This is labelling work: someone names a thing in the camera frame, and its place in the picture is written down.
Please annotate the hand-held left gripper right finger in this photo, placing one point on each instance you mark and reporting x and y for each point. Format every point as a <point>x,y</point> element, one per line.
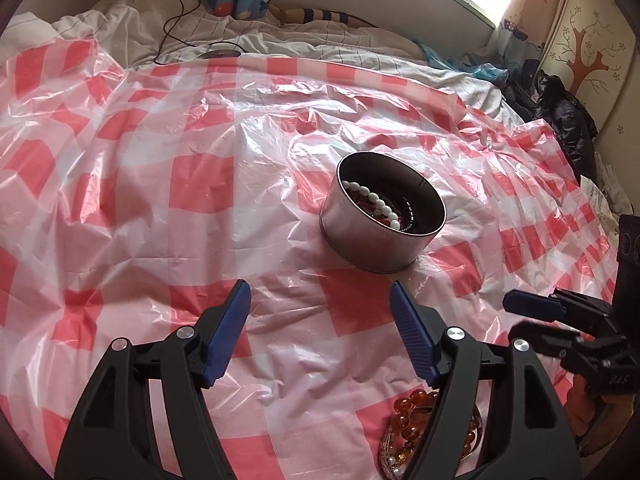
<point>412,330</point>

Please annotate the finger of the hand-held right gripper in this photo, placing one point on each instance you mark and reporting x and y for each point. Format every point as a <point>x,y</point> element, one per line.
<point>530,304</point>
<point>565,345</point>

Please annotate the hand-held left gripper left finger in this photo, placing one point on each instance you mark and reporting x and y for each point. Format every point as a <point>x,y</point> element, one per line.
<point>227,332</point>

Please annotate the round metal tin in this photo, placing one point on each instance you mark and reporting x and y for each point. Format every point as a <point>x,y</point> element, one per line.
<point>360,240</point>

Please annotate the red checkered plastic sheet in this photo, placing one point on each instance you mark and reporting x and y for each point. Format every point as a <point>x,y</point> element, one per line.
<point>150,210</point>

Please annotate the black jacket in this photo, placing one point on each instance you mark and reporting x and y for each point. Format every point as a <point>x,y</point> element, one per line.
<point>565,115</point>

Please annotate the padded headboard with tree print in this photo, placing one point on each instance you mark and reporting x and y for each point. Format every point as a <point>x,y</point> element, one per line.
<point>585,55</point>

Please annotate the blue plastic bag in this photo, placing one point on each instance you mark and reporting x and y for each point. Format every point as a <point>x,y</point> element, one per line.
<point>480,71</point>

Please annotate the printed curtain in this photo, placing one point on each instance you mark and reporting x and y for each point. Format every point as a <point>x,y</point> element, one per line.
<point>530,10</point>

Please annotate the black round charger disc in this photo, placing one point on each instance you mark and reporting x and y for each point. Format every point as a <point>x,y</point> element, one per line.
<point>217,53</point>

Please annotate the white bedding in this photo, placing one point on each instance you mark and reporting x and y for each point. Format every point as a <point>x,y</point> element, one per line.
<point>280,35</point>

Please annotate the striped plush toy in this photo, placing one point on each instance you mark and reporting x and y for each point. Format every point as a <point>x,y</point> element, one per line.
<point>325,15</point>

